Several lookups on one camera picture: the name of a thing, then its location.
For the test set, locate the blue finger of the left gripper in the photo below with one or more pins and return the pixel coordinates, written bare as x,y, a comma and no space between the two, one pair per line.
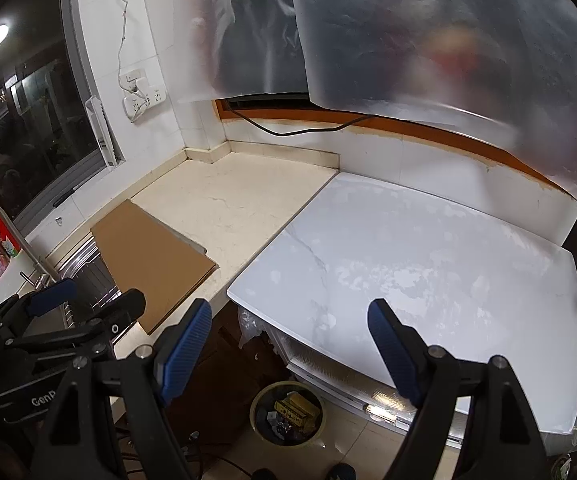
18,311
113,309

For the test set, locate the translucent plastic sheet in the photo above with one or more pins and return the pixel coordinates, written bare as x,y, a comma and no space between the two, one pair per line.
503,72

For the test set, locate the brown cardboard sheet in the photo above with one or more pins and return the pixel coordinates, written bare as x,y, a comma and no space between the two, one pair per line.
143,253

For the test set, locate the round trash bin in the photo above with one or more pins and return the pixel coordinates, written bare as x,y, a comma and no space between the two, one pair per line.
272,427

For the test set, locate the white wall socket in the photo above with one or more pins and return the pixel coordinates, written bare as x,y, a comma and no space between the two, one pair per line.
139,94

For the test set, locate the yellow long narrow box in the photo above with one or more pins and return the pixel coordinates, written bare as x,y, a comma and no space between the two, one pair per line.
298,411

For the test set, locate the window with grey frame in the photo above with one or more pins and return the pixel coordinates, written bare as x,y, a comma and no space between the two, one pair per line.
48,144

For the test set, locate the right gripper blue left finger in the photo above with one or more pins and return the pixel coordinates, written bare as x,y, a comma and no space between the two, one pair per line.
178,349

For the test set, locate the steel dish rack sink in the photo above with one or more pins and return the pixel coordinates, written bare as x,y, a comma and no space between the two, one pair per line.
95,288

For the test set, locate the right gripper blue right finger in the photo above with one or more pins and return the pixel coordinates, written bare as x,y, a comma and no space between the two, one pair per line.
401,348

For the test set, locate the crumpled clear plastic bag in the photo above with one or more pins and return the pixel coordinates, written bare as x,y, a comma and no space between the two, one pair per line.
250,325

